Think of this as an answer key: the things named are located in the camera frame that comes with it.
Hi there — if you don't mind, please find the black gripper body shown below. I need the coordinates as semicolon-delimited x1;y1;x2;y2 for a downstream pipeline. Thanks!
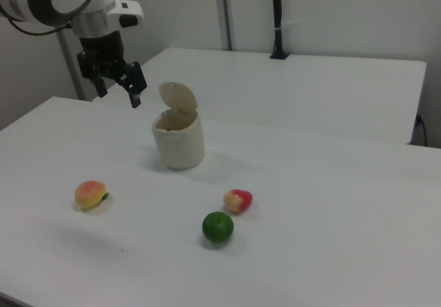
79;31;127;78

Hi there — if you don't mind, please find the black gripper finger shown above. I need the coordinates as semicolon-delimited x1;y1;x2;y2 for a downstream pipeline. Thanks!
115;61;149;109
76;49;109;98

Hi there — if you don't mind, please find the cream garbage bin with lid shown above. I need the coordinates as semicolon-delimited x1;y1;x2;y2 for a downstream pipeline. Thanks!
152;81;205;171

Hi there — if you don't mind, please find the toy peach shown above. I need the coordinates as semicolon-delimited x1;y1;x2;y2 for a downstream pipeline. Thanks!
74;180;110;212

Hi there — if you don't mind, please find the red toy strawberry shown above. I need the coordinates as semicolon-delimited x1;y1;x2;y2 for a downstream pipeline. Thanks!
223;189;254;215

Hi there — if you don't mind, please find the green toy lime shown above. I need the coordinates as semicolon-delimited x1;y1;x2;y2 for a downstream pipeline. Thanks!
201;211;235;244

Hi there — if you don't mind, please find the grey aluminium frame post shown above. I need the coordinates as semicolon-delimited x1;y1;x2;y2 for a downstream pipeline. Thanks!
56;31;87;100
212;0;236;52

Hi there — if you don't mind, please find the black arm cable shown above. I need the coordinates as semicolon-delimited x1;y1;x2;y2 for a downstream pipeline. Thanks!
0;6;72;35

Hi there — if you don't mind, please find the black camera stand pole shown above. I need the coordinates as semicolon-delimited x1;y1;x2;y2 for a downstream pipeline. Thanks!
269;0;291;61

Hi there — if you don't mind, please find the blue cable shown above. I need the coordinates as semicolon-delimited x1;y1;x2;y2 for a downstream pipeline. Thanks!
416;113;429;147

